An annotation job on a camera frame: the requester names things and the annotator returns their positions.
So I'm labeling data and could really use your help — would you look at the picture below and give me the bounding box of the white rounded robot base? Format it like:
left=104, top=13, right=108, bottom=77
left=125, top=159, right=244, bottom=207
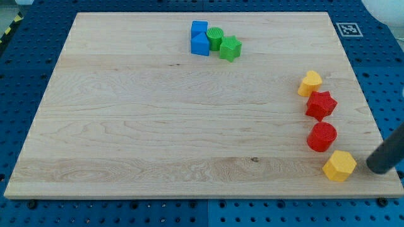
left=362, top=0, right=403, bottom=27

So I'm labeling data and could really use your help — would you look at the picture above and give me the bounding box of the red cylinder block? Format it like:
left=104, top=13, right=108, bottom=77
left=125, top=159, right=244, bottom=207
left=307, top=122, right=338, bottom=152

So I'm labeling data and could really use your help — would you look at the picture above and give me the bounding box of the blue triangle block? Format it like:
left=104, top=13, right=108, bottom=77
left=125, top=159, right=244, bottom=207
left=191, top=33, right=210, bottom=56

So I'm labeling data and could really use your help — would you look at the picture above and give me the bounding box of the red star block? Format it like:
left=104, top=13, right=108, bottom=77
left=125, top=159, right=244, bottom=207
left=306, top=91, right=338, bottom=122

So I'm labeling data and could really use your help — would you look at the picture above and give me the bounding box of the yellow black hazard tape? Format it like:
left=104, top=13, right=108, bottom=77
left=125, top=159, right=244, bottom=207
left=1, top=11, right=24, bottom=45

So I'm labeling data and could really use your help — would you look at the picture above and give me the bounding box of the wooden board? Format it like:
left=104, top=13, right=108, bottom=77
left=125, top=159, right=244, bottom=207
left=4, top=12, right=403, bottom=200

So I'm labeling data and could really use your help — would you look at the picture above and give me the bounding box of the blue cube block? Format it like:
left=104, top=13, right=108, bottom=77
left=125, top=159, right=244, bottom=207
left=191, top=20, right=208, bottom=38

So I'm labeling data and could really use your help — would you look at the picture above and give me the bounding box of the green star block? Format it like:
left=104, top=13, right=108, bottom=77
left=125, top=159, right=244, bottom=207
left=219, top=35, right=242, bottom=62

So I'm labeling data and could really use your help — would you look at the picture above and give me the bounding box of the white fiducial marker tag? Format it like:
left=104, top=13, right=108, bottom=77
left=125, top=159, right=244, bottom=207
left=336, top=22, right=363, bottom=37

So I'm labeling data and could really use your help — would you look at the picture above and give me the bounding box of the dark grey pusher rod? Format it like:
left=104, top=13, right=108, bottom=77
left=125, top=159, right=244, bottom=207
left=366, top=123, right=403, bottom=174

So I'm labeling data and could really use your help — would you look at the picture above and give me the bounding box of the green cylinder block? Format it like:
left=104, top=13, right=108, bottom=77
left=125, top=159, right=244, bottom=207
left=206, top=27, right=224, bottom=51

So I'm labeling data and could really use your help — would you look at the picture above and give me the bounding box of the yellow hexagon block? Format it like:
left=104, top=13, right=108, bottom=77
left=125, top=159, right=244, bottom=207
left=322, top=150, right=357, bottom=182

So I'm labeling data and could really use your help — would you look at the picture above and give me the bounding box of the yellow heart block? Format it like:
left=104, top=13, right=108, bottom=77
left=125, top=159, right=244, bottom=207
left=297, top=71, right=323, bottom=97

